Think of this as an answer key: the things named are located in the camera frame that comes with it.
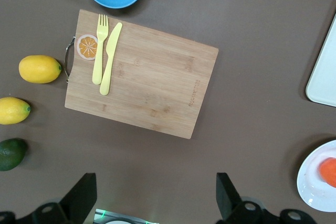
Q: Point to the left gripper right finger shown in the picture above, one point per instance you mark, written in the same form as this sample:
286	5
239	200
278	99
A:
228	203

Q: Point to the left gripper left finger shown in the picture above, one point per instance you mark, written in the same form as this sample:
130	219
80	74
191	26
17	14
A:
81	203

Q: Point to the white round plate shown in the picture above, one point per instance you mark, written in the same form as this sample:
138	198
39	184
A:
309	182

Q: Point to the orange mandarin fruit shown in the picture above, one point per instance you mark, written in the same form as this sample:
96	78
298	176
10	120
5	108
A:
329	172

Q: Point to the dark green avocado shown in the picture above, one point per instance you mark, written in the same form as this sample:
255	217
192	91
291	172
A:
10	154

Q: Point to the yellow lemon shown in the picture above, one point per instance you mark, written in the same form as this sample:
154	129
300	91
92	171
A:
39	69
11	110

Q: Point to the wooden cutting board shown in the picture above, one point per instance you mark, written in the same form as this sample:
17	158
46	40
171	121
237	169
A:
157	82

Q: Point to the yellow plastic knife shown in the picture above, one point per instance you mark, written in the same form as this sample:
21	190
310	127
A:
111	58

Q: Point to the yellow plastic fork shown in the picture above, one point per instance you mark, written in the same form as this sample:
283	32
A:
99	53

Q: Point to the orange slice decoration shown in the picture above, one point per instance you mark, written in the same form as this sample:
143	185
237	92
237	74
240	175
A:
86	47

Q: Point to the beige bear print tray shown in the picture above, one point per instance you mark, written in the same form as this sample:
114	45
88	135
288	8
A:
325	77

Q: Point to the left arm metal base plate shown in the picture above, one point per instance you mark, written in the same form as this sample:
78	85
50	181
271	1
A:
126	216

